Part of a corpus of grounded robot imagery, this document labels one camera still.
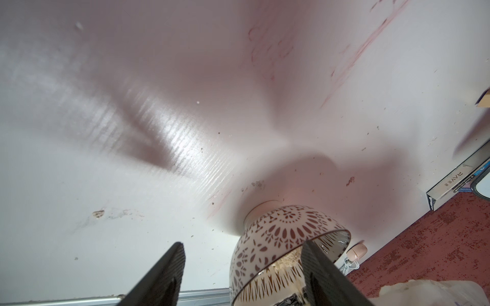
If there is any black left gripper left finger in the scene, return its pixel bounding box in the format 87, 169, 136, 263
128, 242, 186, 306

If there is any white board black rim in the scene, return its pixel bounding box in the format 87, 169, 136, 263
470, 163, 490, 201

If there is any wooden easel stand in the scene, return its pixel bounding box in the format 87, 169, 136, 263
475, 88, 490, 108

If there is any pink round puff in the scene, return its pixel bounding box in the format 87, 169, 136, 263
346, 243, 368, 262

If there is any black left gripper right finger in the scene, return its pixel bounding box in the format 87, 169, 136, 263
301, 240, 372, 306

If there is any patterned white breakfast bowl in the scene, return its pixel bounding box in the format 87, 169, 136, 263
230, 200, 351, 305

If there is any clear oats bag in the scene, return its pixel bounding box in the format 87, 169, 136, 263
370, 280, 489, 306

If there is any colourful magazine right back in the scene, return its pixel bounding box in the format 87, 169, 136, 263
426, 141, 489, 211

